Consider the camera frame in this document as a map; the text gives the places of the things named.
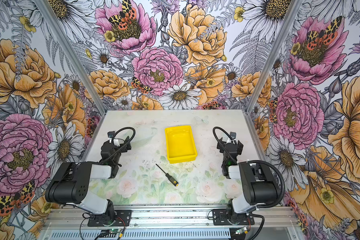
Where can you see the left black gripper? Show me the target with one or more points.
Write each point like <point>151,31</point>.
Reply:
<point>120,144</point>

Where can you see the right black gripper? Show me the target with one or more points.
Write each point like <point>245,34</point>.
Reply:
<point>229,145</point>

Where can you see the black yellow screwdriver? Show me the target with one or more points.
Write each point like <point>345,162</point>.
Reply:
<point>169,177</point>

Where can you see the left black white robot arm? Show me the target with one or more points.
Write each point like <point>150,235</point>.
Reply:
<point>70,184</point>

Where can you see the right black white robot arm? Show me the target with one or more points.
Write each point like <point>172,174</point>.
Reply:
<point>262,184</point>

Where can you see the yellow plastic bin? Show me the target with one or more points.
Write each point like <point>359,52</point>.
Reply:
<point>180,144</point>

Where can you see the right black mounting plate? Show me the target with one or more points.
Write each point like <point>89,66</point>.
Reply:
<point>221,217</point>

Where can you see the black mounting plate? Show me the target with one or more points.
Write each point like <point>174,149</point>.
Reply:
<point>121,218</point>
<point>221,217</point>

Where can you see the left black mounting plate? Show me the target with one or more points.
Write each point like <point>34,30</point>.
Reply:
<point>121,218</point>

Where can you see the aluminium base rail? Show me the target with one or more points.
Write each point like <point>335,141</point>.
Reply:
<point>175,216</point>

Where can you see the white slotted cable duct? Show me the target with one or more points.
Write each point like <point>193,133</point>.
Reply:
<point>142,234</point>

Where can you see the right aluminium frame post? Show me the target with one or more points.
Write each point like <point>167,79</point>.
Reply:
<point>279,41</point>

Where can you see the aluminium frame post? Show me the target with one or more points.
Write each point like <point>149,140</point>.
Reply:
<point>59,32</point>
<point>279,41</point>

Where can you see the left aluminium frame post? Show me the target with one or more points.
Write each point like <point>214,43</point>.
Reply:
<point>59,32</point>

